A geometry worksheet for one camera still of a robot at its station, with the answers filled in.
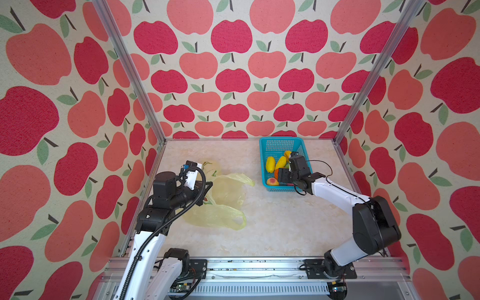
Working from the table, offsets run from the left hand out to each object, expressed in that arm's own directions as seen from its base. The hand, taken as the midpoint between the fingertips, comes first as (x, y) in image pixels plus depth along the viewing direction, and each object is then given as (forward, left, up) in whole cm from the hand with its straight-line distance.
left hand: (212, 187), depth 68 cm
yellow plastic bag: (-4, -3, -9) cm, 10 cm away
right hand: (+17, -34, -17) cm, 42 cm away
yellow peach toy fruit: (+15, -27, -20) cm, 37 cm away
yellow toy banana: (+28, -28, -22) cm, 46 cm away
